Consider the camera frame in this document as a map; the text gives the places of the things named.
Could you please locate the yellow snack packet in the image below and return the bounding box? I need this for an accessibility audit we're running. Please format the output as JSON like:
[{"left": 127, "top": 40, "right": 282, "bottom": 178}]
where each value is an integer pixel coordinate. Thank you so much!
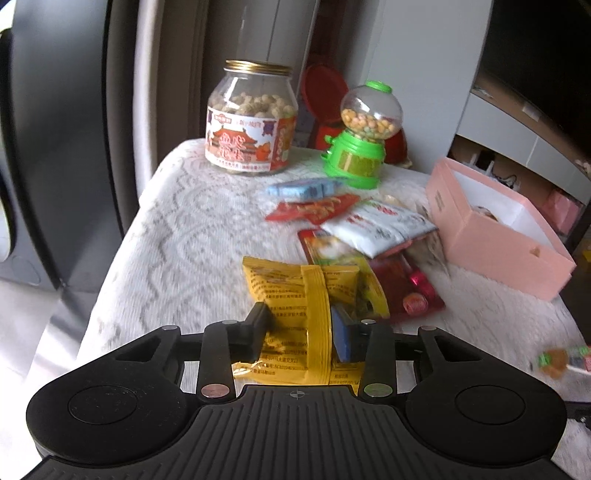
[{"left": 231, "top": 255, "right": 391, "bottom": 398}]

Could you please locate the clear red candy bag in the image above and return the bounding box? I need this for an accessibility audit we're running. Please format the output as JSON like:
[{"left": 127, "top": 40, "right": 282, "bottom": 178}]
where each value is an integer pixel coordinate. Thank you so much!
[{"left": 369, "top": 251, "right": 446, "bottom": 324}]

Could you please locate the green toy gumball machine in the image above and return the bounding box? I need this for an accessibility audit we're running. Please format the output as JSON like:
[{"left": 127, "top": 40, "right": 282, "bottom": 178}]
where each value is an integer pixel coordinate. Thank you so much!
[{"left": 322, "top": 81, "right": 403, "bottom": 190}]

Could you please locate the brown cardboard box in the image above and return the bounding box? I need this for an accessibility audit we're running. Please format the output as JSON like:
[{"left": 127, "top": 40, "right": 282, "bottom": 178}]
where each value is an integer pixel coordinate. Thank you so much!
[{"left": 475, "top": 69, "right": 591, "bottom": 153}]

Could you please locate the white shelf cabinet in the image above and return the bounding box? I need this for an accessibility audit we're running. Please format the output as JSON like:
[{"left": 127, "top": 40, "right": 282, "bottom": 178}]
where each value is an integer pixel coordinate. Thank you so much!
[{"left": 448, "top": 0, "right": 591, "bottom": 259}]

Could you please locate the glass jar with gold lid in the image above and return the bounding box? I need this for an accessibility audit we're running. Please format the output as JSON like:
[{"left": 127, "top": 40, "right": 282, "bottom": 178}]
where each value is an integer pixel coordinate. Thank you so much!
[{"left": 204, "top": 60, "right": 298, "bottom": 176}]

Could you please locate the light blue snack packet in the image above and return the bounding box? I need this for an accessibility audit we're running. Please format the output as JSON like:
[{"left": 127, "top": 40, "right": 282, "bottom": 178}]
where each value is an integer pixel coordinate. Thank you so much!
[{"left": 267, "top": 178, "right": 347, "bottom": 204}]

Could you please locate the red snack packet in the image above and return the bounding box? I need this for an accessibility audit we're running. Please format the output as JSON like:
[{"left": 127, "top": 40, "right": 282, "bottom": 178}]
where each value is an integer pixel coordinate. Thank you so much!
[{"left": 298, "top": 228, "right": 370, "bottom": 266}]

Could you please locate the orange-red snack packet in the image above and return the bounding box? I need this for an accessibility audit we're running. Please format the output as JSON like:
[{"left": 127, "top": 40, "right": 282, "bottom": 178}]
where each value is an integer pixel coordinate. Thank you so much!
[{"left": 264, "top": 194, "right": 361, "bottom": 226}]

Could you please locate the wrapped lollipop candy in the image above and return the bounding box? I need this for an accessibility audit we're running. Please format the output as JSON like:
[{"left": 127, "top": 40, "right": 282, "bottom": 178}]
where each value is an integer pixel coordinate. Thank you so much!
[{"left": 536, "top": 344, "right": 591, "bottom": 381}]

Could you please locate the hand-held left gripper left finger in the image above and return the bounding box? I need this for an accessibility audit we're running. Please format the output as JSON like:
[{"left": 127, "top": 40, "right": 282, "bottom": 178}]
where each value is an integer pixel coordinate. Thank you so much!
[{"left": 111, "top": 302, "right": 273, "bottom": 400}]

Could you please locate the grey tall appliance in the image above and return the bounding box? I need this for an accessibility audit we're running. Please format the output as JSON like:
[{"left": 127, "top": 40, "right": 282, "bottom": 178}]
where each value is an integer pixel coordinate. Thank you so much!
[{"left": 0, "top": 0, "right": 153, "bottom": 291}]

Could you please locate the red lidded container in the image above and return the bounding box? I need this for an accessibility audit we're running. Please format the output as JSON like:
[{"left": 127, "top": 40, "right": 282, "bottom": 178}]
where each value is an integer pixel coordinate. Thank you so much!
[{"left": 300, "top": 65, "right": 409, "bottom": 164}]

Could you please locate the white lace tablecloth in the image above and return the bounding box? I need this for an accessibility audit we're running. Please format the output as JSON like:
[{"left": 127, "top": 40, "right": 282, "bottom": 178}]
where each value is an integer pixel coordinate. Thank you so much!
[{"left": 78, "top": 138, "right": 591, "bottom": 480}]

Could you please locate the pink small bag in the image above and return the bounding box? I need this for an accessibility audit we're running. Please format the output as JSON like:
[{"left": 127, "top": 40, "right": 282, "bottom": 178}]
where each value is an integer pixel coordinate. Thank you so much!
[{"left": 547, "top": 189, "right": 583, "bottom": 232}]

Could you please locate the pink cardboard box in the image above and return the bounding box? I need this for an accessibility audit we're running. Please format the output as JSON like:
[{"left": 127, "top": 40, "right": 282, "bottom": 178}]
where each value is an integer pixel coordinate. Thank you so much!
[{"left": 425, "top": 157, "right": 578, "bottom": 303}]

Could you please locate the white snack packet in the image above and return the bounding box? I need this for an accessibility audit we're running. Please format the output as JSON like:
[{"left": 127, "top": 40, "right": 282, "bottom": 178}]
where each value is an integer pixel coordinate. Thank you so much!
[{"left": 321, "top": 198, "right": 439, "bottom": 258}]

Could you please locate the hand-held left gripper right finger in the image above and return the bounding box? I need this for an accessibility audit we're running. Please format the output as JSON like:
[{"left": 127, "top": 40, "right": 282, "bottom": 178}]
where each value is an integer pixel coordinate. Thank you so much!
[{"left": 330, "top": 302, "right": 485, "bottom": 400}]

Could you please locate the brown wrapped snack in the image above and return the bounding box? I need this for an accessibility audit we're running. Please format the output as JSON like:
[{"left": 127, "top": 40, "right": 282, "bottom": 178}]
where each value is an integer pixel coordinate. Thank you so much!
[{"left": 471, "top": 205, "right": 502, "bottom": 224}]

